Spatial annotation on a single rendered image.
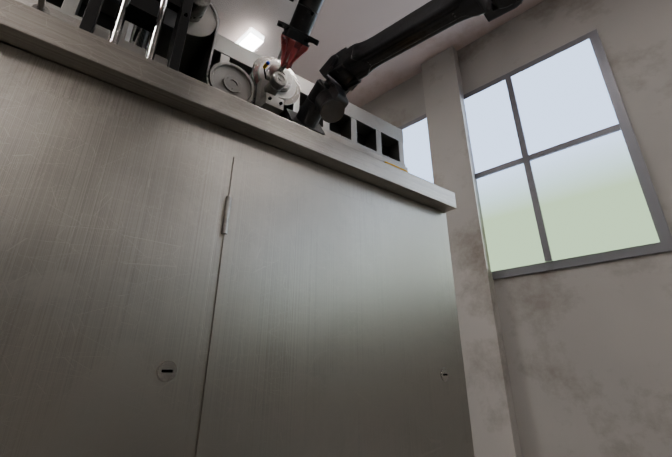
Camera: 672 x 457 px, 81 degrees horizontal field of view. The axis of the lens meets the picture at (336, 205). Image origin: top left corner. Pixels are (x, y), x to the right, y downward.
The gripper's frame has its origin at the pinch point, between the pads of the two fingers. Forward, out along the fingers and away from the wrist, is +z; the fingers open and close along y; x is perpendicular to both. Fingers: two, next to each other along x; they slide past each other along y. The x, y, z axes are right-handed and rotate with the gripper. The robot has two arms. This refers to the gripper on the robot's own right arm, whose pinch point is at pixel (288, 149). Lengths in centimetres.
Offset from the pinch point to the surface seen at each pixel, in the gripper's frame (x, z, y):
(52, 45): -33, -16, -50
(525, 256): 26, 21, 186
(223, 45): 63, -1, -11
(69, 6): 51, 6, -56
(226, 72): 11.1, -8.4, -19.8
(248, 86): 10.2, -7.8, -13.7
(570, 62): 103, -82, 193
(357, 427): -68, 7, -2
